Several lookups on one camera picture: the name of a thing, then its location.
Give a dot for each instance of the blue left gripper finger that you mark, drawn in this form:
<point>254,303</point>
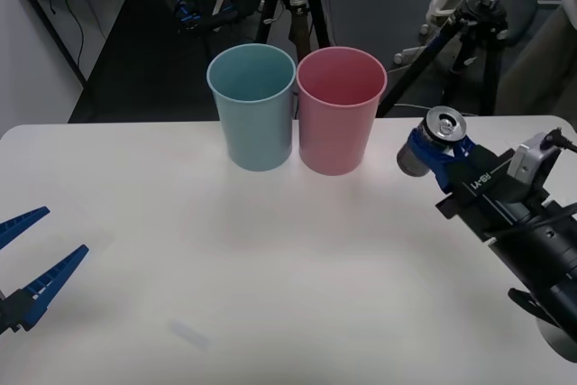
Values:
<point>22,222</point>
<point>49,283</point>

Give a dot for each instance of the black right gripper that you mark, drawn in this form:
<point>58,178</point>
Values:
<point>491,195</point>

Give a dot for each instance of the black drink can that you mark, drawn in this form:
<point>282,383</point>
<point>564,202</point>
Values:
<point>446,123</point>

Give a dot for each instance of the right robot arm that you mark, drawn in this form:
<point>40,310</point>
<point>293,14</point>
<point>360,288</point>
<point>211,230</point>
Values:
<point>541,245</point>

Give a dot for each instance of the pink plastic bin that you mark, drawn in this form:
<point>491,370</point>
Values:
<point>333,137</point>

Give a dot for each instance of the black tripod with blue leg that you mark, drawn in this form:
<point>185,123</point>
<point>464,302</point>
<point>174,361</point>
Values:
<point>489,15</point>

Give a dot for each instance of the person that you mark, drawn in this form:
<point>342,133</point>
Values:
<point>559,51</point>

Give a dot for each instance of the pale blue plastic bin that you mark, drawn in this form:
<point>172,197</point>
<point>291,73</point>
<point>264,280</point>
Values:
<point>259,132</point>

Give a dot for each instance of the blue black clamp device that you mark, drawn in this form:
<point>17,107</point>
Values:
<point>189,13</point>

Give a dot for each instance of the black camera tripod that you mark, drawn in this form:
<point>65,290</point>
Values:
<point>299,11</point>

